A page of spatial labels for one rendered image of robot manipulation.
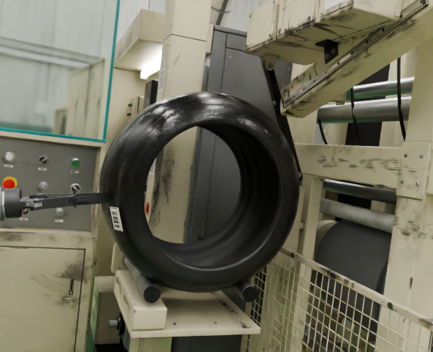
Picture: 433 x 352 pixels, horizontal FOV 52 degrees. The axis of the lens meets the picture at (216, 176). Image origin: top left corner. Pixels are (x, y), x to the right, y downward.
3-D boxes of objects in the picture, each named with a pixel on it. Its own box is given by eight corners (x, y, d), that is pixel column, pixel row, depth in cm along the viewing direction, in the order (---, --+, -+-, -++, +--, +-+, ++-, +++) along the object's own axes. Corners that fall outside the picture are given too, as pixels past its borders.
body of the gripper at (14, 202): (1, 191, 107) (42, 188, 110) (5, 186, 115) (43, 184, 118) (3, 221, 108) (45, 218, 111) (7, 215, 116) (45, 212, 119)
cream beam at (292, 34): (242, 54, 156) (247, 11, 155) (304, 66, 165) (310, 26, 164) (350, 8, 99) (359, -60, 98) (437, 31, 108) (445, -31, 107)
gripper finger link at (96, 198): (75, 193, 117) (75, 193, 116) (102, 191, 119) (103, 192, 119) (75, 204, 117) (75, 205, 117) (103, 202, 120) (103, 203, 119)
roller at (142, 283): (121, 260, 147) (130, 249, 148) (130, 268, 148) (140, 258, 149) (140, 296, 114) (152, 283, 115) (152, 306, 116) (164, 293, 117)
